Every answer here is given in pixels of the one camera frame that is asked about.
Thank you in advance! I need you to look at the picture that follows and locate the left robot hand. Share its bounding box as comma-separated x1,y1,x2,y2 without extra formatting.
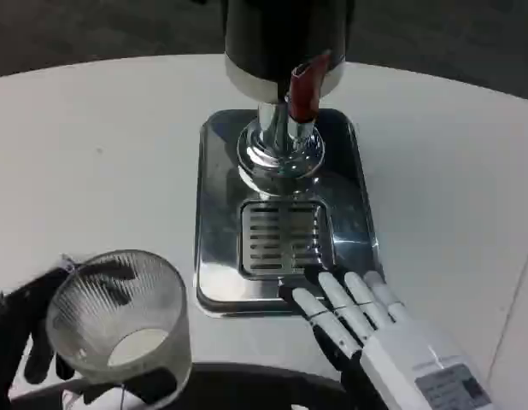
0,255,180,410

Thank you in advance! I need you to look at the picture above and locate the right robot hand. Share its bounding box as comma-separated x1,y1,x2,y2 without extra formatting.
278,264,494,410

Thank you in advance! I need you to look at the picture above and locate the clear ribbed glass cup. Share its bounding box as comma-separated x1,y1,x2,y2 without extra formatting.
44,249,193,386

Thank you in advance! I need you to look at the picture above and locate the black robot torso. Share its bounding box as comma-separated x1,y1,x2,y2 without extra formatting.
178,360,378,410

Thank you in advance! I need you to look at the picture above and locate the slotted steel drain grid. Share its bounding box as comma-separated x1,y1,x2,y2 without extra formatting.
238,199,336,279

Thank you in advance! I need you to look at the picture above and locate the steel drip tray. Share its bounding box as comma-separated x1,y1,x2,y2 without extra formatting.
195,108,385,319

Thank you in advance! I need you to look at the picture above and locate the red-brown tap lever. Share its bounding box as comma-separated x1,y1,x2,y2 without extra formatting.
286,50,333,143

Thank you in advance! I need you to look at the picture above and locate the black steel drink dispenser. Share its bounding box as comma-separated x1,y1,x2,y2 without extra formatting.
222,0,347,179

